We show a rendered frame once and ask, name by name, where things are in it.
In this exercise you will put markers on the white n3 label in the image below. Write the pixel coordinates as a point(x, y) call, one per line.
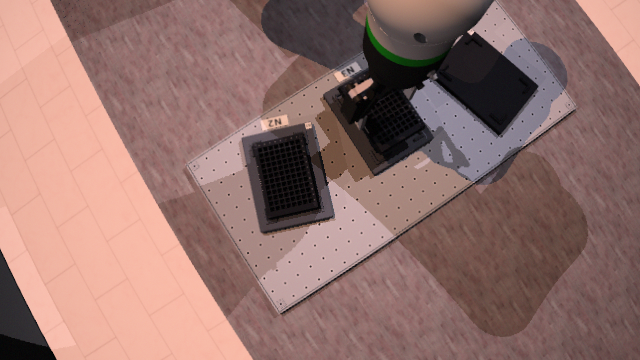
point(347, 72)

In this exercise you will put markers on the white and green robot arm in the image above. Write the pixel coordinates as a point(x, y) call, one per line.
point(406, 41)

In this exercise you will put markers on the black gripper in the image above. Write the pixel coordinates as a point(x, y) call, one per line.
point(370, 92)

